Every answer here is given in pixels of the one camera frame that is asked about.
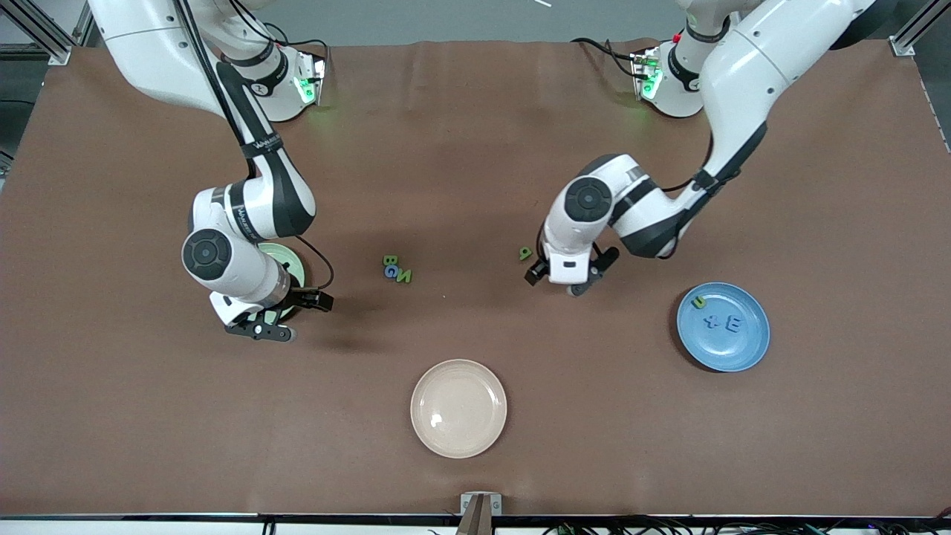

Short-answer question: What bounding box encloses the green plate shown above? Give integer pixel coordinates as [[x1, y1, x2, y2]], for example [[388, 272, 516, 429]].
[[253, 242, 307, 326]]

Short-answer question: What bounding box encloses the brown table cover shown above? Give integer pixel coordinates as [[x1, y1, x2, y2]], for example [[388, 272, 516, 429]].
[[0, 39, 951, 519]]

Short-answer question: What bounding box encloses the blue plate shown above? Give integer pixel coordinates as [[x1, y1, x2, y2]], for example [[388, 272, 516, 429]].
[[675, 282, 771, 373]]

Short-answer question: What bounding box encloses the beige plate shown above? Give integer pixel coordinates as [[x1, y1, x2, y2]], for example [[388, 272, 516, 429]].
[[410, 359, 508, 459]]

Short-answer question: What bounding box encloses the black base cable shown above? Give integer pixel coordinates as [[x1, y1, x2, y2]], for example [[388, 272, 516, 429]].
[[571, 37, 641, 79], [230, 0, 331, 54]]

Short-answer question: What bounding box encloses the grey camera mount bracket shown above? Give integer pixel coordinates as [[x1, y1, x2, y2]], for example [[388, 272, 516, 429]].
[[455, 492, 503, 535]]

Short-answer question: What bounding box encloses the aluminium frame profile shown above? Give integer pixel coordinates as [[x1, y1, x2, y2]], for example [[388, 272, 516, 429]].
[[889, 0, 934, 57], [11, 0, 75, 66]]

